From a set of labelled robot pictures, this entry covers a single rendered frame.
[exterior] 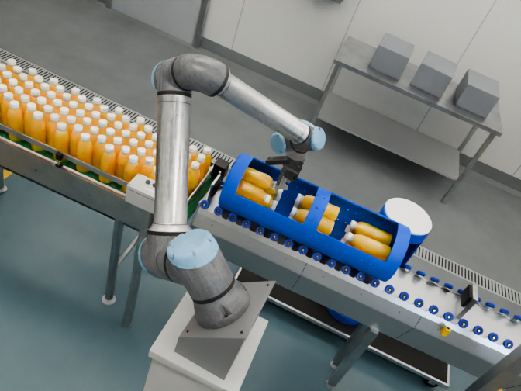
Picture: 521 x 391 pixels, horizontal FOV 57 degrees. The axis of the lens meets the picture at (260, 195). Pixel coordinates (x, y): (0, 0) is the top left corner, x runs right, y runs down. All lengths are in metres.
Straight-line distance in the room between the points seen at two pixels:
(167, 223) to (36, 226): 1.96
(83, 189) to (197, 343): 1.19
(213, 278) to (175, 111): 0.55
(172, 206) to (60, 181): 1.08
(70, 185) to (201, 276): 1.25
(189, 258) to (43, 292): 1.81
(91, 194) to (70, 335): 0.87
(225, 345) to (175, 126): 0.71
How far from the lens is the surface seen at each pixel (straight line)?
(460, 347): 2.58
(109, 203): 2.46
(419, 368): 3.34
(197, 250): 1.42
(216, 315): 1.51
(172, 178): 1.58
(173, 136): 1.59
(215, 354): 1.57
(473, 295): 2.48
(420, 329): 2.51
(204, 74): 1.54
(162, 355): 1.67
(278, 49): 5.58
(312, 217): 2.16
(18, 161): 2.67
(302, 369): 3.12
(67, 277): 3.19
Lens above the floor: 2.55
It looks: 40 degrees down
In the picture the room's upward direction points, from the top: 22 degrees clockwise
